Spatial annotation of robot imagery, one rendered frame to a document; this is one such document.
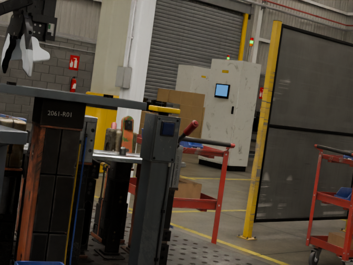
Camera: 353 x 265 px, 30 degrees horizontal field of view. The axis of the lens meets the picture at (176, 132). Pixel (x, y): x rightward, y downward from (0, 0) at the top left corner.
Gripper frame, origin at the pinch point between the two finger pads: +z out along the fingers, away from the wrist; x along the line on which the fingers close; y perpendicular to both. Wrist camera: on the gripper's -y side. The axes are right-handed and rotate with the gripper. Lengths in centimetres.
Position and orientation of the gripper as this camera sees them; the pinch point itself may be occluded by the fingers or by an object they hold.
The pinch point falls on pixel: (12, 75)
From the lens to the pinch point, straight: 149.2
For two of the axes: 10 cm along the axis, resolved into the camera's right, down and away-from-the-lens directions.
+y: 8.1, 0.8, 5.8
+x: -5.7, -1.2, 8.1
